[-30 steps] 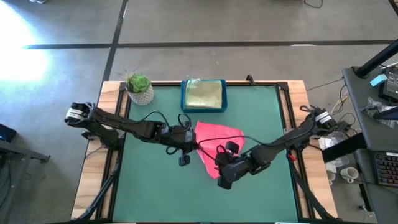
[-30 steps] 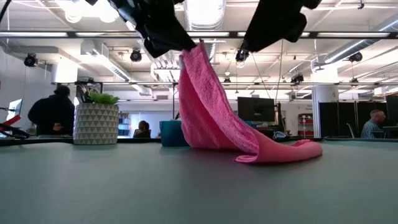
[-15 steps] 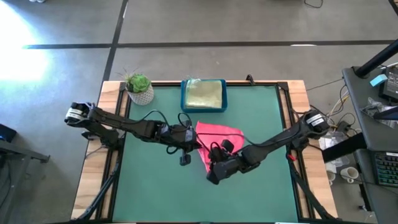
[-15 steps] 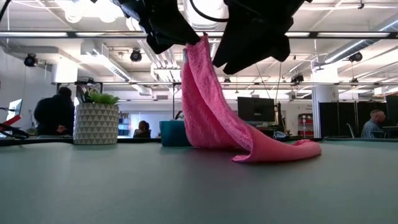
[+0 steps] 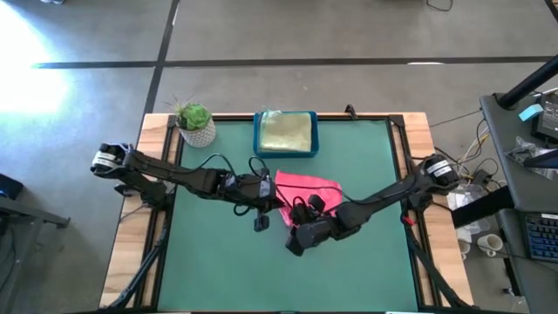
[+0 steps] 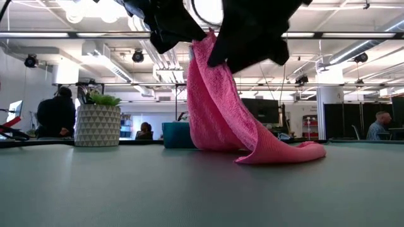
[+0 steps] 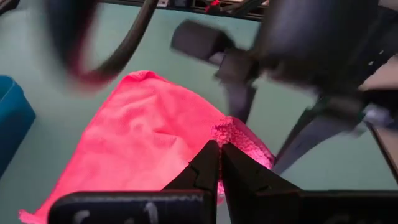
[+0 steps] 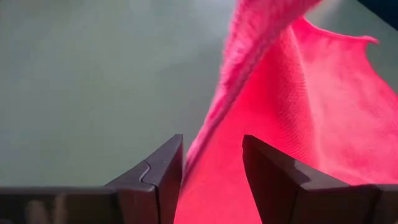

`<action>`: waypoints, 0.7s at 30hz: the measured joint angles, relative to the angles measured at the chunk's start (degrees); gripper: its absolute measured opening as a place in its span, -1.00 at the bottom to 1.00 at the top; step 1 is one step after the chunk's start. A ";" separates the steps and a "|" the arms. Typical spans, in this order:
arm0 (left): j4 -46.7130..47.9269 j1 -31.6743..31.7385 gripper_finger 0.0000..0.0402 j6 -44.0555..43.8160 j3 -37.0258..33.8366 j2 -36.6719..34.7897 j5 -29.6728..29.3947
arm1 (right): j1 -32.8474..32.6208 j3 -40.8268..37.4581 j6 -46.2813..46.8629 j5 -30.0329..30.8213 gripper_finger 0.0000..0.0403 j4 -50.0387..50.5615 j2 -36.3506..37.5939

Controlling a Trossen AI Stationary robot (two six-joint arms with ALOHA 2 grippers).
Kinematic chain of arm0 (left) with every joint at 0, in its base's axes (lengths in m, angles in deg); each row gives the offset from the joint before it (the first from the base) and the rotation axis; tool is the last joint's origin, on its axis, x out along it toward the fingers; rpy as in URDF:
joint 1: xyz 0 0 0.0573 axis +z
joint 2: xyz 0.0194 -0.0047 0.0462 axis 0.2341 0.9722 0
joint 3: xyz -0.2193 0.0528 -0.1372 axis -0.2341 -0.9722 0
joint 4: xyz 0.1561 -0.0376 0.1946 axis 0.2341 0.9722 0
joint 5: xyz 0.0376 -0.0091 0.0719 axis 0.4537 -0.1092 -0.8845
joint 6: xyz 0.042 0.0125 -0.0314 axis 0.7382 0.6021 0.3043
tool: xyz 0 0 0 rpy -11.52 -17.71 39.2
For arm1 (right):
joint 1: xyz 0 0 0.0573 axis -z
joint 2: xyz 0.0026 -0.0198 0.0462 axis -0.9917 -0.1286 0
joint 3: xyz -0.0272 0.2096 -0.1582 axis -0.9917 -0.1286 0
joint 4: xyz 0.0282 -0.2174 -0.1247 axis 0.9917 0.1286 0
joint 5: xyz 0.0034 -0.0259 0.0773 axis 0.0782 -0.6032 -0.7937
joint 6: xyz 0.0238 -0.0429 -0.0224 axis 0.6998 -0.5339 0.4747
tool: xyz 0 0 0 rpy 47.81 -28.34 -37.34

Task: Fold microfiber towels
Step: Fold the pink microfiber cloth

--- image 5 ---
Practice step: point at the black clamp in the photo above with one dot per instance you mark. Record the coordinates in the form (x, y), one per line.
(351, 112)

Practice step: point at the light blue small box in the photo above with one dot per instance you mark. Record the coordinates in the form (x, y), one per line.
(530, 112)

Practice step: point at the black keyboard blue backlight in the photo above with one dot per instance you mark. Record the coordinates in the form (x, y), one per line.
(542, 237)

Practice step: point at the black flat bar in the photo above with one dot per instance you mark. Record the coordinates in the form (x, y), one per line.
(479, 207)

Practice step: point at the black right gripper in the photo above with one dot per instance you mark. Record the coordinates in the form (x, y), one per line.
(318, 231)

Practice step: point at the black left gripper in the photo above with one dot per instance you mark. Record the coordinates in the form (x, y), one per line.
(257, 196)

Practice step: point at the pale green teal-edged towel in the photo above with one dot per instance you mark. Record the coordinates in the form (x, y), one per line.
(285, 131)

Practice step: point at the white mug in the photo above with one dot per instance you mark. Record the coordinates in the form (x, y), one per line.
(488, 245)

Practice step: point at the black pole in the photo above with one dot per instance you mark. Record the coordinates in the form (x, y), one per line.
(532, 80)

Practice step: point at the pink microfiber towel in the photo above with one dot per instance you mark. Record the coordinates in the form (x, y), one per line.
(305, 187)

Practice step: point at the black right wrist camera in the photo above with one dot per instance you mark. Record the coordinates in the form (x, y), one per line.
(300, 214)

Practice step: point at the blue plastic bin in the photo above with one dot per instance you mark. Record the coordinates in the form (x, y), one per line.
(315, 135)

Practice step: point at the grey side desk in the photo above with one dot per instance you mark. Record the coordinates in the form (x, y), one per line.
(497, 126)

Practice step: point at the white cup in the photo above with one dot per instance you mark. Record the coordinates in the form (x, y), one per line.
(463, 248)

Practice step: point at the black electronic device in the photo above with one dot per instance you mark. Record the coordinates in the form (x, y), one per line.
(547, 122)

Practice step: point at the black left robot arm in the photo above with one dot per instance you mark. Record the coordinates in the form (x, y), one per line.
(174, 174)

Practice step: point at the clear plastic bag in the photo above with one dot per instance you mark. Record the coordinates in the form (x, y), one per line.
(523, 152)

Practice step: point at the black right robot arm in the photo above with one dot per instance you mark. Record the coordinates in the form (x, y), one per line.
(392, 192)

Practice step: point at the green table mat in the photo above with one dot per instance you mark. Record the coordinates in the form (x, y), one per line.
(283, 279)

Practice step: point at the black furniture base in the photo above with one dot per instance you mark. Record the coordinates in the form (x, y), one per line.
(35, 213)

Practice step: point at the succulent in patterned white pot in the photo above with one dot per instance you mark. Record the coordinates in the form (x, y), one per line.
(196, 126)

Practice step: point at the black box blue light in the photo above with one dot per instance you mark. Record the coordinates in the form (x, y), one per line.
(8, 187)

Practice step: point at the black power adapter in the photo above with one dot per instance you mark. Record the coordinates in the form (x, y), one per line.
(481, 177)

